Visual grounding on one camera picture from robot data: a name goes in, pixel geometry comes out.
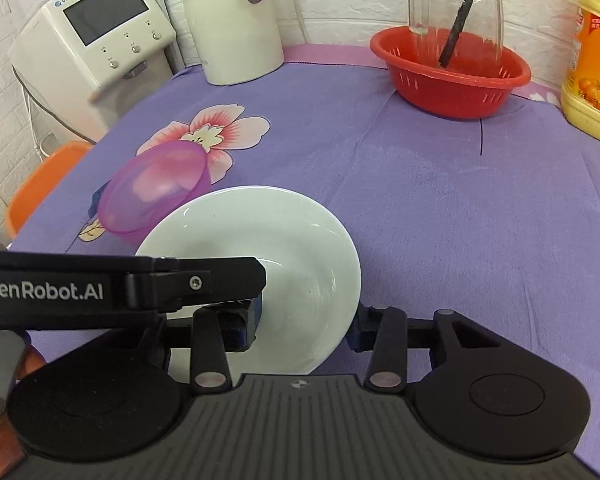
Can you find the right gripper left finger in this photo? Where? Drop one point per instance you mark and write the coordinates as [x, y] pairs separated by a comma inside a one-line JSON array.
[[211, 332]]

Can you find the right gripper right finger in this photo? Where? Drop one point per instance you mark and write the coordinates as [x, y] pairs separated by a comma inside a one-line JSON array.
[[389, 333]]

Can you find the white ceramic patterned bowl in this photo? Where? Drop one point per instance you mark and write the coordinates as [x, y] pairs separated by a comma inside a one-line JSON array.
[[313, 275]]

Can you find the purple plastic bowl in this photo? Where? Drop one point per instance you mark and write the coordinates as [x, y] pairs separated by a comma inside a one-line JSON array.
[[151, 186]]

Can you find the operator hand orange glove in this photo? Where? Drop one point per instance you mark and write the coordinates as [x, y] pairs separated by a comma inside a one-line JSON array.
[[10, 451]]

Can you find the orange plastic stool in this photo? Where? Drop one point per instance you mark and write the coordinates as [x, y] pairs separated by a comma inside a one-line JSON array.
[[41, 183]]

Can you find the purple floral tablecloth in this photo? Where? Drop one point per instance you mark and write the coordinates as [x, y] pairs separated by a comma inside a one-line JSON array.
[[498, 219]]

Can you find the white countertop water dispenser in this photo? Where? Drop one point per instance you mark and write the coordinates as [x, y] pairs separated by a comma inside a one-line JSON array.
[[85, 63]]

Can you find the black stirring stick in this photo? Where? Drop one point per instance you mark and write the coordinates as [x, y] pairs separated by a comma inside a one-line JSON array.
[[457, 27]]

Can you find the red plastic colander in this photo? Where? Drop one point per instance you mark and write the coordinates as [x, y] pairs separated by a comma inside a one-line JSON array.
[[462, 90]]

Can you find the white thermos jug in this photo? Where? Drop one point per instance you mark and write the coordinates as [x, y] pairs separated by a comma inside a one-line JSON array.
[[236, 40]]

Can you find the glass pitcher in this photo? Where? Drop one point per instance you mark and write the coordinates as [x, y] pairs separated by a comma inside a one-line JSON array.
[[485, 20]]

